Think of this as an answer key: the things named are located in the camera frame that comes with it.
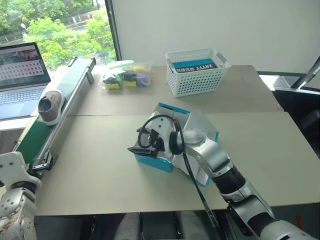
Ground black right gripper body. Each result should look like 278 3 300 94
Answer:
149 129 167 159

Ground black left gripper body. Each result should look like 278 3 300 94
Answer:
26 166 44 180

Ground blue and white shoebox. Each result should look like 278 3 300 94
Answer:
133 101 220 188

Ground green conveyor belt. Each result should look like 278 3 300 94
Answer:
12 56 97 176

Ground clear plastic bag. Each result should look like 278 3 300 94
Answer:
99 59 154 90

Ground brown canvas shoe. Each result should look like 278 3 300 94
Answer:
37 90 66 126

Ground purple block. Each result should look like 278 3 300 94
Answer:
136 71 148 88

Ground white perforated plastic basket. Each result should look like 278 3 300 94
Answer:
164 48 232 98

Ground silver laptop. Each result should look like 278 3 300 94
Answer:
0 41 52 122

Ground pale green white bottle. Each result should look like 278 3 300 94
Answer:
107 59 135 72

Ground blue printed carton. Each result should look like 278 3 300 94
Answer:
171 58 221 74

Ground black chair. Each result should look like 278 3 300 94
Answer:
271 86 320 158

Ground grey metal pole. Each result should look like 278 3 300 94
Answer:
291 55 320 89

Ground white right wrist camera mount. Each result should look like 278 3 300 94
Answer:
136 115 177 161

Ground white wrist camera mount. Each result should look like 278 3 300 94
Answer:
0 151 43 191
136 115 177 161

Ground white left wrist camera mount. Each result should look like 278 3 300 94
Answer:
0 151 43 191

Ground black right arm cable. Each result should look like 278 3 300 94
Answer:
136 114 224 240

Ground dark window frame post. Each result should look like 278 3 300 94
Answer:
104 0 123 62

